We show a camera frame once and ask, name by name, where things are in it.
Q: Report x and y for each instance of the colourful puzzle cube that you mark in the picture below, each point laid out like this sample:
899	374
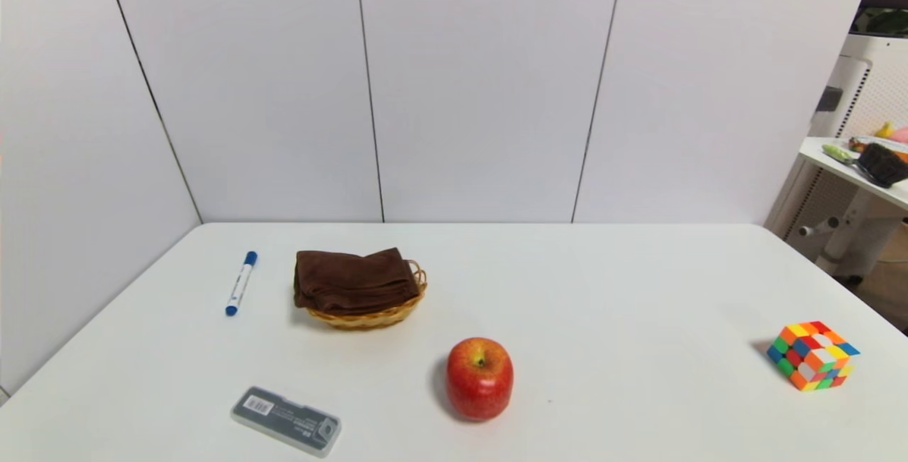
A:
816	359

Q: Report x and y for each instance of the brown towel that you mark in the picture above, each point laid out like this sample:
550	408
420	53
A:
355	281

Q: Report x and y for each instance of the blue white marker pen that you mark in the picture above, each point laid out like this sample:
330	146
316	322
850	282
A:
241	283

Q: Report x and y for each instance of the green small tool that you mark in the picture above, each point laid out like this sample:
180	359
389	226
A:
837	152

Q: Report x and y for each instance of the black brush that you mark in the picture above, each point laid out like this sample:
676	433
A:
883	164

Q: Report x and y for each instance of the grey plastic case with barcode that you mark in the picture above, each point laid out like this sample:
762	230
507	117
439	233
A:
284	419

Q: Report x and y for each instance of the red apple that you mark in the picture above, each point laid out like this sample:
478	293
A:
479	384

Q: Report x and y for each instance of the yellow wicker basket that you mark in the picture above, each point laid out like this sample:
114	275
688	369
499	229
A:
372	320

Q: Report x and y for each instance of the yellow toy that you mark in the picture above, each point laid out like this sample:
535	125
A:
884	130

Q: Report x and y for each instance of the pink toy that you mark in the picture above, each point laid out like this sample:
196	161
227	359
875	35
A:
901	135

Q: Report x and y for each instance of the white pegboard panel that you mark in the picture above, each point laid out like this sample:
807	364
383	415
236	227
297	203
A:
879	93

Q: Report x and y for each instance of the white side table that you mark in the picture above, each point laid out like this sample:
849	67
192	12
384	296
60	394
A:
821	157

